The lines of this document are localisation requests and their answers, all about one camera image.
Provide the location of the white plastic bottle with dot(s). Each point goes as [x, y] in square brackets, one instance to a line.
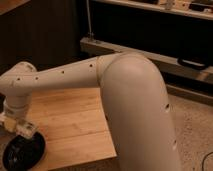
[13, 125]

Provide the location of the upper wooden shelf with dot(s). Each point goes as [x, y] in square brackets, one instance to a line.
[178, 7]

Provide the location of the black ceramic bowl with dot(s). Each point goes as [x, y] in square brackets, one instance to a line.
[23, 154]

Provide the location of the wooden beam shelf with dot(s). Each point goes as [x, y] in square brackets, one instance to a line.
[165, 63]

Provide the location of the wooden table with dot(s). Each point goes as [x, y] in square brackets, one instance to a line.
[74, 126]

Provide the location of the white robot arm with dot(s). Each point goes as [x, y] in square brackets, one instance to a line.
[133, 96]

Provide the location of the black handle object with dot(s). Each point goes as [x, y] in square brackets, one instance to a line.
[182, 62]

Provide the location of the metal pole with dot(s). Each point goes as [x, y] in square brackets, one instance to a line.
[90, 30]

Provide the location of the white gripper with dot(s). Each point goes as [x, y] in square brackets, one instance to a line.
[28, 129]

